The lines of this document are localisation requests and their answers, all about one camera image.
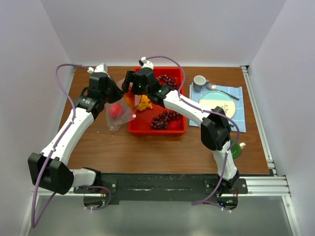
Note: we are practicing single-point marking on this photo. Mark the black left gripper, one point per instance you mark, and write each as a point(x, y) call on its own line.
point(118, 93)

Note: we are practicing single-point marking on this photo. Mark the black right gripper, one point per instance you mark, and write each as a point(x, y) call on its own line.
point(131, 76)

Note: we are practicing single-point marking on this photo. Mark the red yellow mango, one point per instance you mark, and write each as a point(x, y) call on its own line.
point(130, 99)

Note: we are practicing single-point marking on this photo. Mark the red apple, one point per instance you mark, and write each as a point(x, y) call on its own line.
point(115, 110)

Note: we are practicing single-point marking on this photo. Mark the clear zip top bag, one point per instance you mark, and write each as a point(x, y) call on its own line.
point(128, 115)

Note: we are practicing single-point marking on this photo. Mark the yellow orange segments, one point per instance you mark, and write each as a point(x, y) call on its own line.
point(144, 103)

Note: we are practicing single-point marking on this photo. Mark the dark purple grape bunch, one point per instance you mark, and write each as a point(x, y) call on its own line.
point(161, 121)

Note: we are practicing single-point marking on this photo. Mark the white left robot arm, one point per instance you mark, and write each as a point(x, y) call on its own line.
point(48, 169)

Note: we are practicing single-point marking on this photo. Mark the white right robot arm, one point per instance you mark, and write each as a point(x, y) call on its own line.
point(213, 123)

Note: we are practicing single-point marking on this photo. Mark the red plastic tray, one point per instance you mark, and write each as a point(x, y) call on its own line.
point(141, 125)

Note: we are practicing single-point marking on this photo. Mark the red pomegranate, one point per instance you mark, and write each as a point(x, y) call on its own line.
point(174, 125)

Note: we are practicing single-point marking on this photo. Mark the white grey mug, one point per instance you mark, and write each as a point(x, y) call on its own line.
point(199, 82)

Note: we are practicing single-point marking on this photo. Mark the metal spoon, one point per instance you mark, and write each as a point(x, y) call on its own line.
point(211, 87)

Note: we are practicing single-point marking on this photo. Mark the round blue yellow plate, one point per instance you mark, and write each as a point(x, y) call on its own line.
point(213, 99)

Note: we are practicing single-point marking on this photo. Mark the blue checked cloth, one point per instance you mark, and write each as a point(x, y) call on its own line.
point(239, 117)

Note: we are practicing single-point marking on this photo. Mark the green inside mug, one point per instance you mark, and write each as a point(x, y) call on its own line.
point(236, 150)

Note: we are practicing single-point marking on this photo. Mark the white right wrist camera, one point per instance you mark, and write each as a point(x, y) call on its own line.
point(145, 63)

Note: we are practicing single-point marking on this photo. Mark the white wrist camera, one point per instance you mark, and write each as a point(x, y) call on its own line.
point(101, 68)
point(145, 63)

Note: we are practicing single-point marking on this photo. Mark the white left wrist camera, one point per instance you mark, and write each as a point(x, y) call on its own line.
point(101, 68)

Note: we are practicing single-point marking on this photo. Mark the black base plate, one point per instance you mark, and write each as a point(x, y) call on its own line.
point(115, 188)

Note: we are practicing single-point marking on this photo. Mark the aluminium frame rail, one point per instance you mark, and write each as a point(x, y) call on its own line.
point(270, 186)

